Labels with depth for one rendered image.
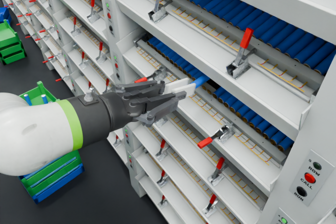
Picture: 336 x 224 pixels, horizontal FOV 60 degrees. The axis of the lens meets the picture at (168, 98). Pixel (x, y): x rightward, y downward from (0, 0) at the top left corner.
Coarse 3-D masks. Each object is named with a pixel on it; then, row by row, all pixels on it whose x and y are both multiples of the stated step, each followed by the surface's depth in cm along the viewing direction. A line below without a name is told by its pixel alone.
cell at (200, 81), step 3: (201, 75) 71; (204, 75) 70; (198, 78) 70; (201, 78) 70; (204, 78) 70; (207, 78) 70; (195, 81) 70; (198, 81) 70; (201, 81) 70; (204, 81) 70; (198, 84) 70; (201, 84) 71; (195, 87) 69
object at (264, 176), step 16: (144, 32) 93; (128, 48) 95; (128, 64) 96; (144, 64) 89; (192, 112) 74; (208, 128) 71; (224, 144) 67; (240, 144) 66; (272, 144) 64; (240, 160) 64; (256, 160) 63; (256, 176) 61; (272, 176) 60
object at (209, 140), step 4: (220, 128) 66; (220, 132) 67; (212, 136) 66; (216, 136) 66; (204, 140) 64; (208, 140) 65; (212, 140) 65; (200, 144) 64; (204, 144) 64; (200, 148) 64
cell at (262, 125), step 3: (264, 120) 66; (261, 123) 66; (264, 123) 65; (267, 123) 65; (270, 123) 65; (258, 126) 65; (261, 126) 65; (264, 126) 65; (267, 126) 65; (261, 129) 65; (264, 129) 65; (261, 132) 66
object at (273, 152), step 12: (144, 48) 90; (156, 60) 87; (180, 72) 80; (192, 96) 76; (204, 96) 73; (216, 108) 70; (228, 120) 69; (240, 120) 67; (252, 132) 64; (264, 144) 62; (276, 156) 60
